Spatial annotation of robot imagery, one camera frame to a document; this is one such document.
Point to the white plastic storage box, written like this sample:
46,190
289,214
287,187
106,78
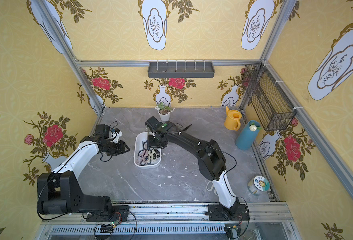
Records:
138,147

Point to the yellow watering can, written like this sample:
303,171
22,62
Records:
232,120

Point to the white kitchen shears front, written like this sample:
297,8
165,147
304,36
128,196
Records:
210,188

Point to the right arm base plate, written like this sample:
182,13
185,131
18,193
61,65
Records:
220,213

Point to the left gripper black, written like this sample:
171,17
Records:
116,147

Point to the cream kitchen shears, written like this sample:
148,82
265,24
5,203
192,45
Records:
154,155

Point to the grey wall shelf rack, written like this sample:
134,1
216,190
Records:
181,69

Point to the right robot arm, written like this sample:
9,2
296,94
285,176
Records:
211,161

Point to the tape roll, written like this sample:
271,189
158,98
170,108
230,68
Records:
258,185

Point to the black wire mesh basket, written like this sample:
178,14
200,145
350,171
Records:
272,106

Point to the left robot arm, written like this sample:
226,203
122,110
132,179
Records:
59,192

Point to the small potted plant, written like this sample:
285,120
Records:
164,111

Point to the small black scissors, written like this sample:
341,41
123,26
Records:
145,146

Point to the pink handled scissors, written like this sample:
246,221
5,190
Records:
143,158

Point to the teal bottle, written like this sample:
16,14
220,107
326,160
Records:
248,135

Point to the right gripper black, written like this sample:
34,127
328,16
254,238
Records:
154,142

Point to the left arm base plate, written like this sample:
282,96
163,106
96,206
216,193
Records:
115,213

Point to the aluminium front rail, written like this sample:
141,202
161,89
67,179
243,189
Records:
266,221

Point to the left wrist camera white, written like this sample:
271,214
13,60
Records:
115,135

